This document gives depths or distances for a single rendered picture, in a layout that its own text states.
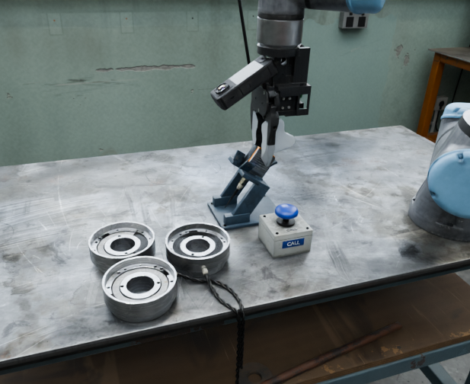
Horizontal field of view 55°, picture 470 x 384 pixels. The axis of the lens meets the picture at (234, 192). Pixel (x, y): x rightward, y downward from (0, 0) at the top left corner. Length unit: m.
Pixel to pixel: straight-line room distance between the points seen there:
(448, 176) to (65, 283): 0.59
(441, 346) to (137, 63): 1.76
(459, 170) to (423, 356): 0.48
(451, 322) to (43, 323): 0.83
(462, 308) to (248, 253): 0.58
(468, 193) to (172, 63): 1.78
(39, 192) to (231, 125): 1.60
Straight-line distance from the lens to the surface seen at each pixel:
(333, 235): 0.85
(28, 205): 0.98
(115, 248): 0.79
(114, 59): 2.26
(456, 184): 0.73
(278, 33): 0.75
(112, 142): 2.38
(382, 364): 1.02
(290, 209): 0.77
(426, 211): 0.92
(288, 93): 0.78
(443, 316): 1.14
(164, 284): 0.68
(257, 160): 0.83
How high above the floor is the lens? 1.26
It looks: 29 degrees down
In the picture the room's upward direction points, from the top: 2 degrees clockwise
